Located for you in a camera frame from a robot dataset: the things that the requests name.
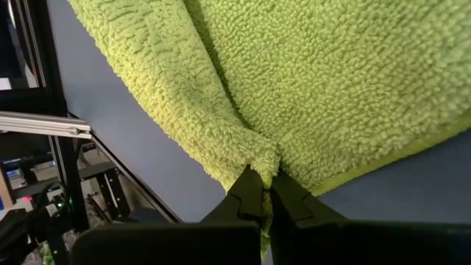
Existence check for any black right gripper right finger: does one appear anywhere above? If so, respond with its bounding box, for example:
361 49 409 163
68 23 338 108
270 169 471 265

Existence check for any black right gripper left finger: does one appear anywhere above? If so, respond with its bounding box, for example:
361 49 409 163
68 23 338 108
69 165 266 265

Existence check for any lime green terry towel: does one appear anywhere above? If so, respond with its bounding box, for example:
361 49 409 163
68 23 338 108
68 0 471 258

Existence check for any blue table mat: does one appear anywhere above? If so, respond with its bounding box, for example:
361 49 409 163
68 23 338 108
46 0 471 265

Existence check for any black electronics box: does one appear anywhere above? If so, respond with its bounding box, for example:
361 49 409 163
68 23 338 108
0 182 73 265

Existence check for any silver aluminium mounting bar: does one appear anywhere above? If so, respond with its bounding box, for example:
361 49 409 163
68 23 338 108
0 110 92 140

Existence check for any black aluminium frame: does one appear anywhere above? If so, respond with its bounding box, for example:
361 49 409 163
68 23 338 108
0 0 183 235

